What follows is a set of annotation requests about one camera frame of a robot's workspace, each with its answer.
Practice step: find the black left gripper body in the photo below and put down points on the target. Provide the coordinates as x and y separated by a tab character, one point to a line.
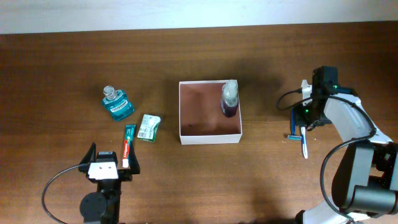
125	175

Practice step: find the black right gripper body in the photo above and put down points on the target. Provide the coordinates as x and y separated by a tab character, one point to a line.
308	115

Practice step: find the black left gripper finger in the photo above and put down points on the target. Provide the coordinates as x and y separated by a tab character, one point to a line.
90	155
133	162

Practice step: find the blue white toothbrush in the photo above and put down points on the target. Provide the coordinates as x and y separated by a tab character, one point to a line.
304	142

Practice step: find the purple liquid bottle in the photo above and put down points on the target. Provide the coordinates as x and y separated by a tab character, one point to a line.
229	98

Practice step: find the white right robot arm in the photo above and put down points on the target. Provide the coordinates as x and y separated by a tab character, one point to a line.
359	176

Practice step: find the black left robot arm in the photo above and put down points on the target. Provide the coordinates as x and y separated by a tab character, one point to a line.
103	205

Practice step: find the crumpled green white packet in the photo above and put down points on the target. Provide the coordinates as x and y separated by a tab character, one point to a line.
148	128

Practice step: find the green Colgate toothpaste tube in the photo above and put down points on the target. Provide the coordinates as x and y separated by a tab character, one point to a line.
127	143

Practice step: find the teal Listerine mouthwash bottle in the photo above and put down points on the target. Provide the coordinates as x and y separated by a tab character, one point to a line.
117	103

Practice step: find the white square cardboard box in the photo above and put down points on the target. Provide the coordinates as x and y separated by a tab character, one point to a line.
201	120

